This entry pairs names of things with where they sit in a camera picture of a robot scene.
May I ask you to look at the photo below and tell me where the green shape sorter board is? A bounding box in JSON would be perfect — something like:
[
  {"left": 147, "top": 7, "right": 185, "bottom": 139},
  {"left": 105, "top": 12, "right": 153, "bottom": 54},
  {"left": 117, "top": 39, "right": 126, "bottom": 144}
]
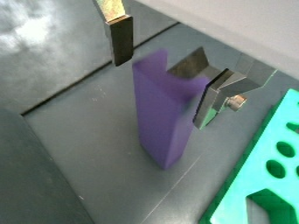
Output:
[{"left": 199, "top": 89, "right": 299, "bottom": 224}]

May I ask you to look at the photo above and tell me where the purple arch block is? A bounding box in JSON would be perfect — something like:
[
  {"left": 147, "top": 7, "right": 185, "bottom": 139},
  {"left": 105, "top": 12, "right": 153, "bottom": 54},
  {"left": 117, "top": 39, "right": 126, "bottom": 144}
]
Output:
[{"left": 133, "top": 49, "right": 210, "bottom": 169}]

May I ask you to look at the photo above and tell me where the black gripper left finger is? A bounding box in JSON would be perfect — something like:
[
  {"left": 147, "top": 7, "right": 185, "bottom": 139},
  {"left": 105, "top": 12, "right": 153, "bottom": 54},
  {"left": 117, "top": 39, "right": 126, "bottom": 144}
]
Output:
[{"left": 93, "top": 0, "right": 134, "bottom": 67}]

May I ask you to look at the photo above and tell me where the black fixture stand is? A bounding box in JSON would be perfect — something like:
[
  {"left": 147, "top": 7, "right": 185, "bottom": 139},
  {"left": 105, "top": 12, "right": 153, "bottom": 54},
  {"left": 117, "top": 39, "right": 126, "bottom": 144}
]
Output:
[{"left": 169, "top": 47, "right": 221, "bottom": 80}]

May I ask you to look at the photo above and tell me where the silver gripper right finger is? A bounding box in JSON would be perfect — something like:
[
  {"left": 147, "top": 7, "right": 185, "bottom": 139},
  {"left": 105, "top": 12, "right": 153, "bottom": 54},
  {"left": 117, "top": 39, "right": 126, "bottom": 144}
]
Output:
[{"left": 193, "top": 54, "right": 277, "bottom": 130}]

